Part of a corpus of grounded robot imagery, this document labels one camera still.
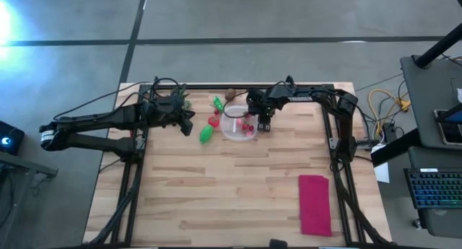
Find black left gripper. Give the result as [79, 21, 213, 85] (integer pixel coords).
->
[153, 92, 196, 137]

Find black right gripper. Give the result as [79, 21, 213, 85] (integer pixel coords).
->
[246, 86, 287, 133]

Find large green toy cucumber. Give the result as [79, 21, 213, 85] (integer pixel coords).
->
[199, 124, 215, 145]

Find small green toy pepper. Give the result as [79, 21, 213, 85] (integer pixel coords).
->
[212, 95, 225, 113]

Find clear plastic tupperware container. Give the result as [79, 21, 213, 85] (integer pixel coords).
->
[219, 105, 259, 142]

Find small potted green plant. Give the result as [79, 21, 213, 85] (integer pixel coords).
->
[172, 88, 193, 111]

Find folded red cloth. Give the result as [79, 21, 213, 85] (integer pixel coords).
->
[297, 174, 334, 237]

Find white paper sheet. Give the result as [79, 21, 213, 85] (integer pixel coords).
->
[370, 143, 391, 184]

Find grey side desk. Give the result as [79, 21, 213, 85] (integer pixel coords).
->
[399, 55, 462, 151]

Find dark grey side table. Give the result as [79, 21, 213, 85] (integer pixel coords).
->
[0, 150, 59, 243]

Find black computer tower blue light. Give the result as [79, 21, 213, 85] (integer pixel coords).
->
[0, 120, 26, 157]

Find backlit rainbow keyboard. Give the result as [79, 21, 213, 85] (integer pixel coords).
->
[403, 167, 462, 211]

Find black tablet device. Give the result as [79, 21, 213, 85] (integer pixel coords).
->
[433, 103, 462, 146]

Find black diagonal pole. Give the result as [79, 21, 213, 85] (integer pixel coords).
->
[412, 22, 462, 69]

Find black aluminium table frame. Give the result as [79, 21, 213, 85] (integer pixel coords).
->
[86, 82, 389, 247]

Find yellow cable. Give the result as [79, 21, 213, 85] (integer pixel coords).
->
[367, 88, 412, 135]

